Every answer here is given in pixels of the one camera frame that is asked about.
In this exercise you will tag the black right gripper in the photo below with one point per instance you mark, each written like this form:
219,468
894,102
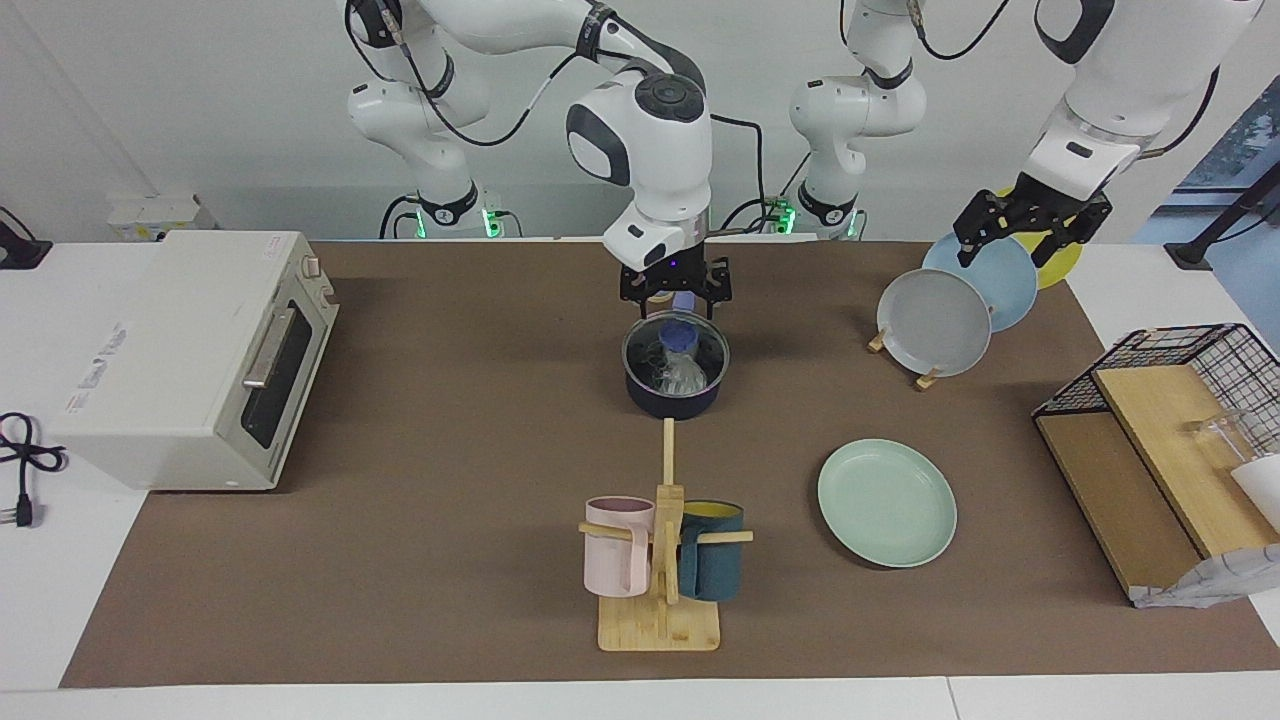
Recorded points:
672,270

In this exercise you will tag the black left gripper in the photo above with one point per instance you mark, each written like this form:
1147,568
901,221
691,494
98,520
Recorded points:
1040,212

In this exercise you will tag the glass lid with blue knob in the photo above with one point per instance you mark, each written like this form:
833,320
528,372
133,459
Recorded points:
700,350

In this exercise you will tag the clear plastic bag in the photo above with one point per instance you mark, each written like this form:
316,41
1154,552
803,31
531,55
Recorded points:
680,372

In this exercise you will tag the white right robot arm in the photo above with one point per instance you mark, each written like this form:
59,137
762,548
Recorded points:
655,150

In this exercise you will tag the light blue plate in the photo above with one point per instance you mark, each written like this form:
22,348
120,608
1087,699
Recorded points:
1000,285

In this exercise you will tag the yellow plate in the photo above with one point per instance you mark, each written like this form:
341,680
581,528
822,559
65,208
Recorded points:
1062,268

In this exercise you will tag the grey plate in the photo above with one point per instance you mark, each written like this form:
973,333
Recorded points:
935,322

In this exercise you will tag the wooden plate rack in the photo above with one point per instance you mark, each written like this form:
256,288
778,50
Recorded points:
927,380

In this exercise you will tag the light green plate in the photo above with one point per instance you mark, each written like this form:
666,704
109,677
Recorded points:
885,505

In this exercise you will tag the dark blue saucepan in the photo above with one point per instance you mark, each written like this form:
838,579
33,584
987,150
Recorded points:
675,404

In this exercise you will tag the black angled stand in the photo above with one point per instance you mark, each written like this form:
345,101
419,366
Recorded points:
1225,215

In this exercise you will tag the pink mug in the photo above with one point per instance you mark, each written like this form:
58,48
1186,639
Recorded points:
612,555

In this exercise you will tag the dark teal mug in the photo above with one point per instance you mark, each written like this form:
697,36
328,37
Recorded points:
712,565

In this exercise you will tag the wooden shelf box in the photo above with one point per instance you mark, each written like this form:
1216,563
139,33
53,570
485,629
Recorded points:
1130,490

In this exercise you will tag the clear glass cup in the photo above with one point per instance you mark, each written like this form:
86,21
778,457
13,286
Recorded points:
1225,440

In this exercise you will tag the wooden mug tree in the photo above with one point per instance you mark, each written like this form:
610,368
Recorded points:
660,620

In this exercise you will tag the brown table mat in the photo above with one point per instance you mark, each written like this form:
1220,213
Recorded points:
450,560

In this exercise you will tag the white cup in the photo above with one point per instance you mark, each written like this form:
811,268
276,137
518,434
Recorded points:
1262,490

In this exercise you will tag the white patterned paper liner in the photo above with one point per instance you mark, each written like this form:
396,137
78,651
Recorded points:
1215,580

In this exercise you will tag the beige toaster oven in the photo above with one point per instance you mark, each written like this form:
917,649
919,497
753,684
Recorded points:
170,350

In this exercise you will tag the white power strip box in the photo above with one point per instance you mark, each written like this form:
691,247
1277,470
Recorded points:
150,215

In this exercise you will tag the black clamp mount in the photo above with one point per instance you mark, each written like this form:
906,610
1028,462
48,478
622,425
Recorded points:
20,250

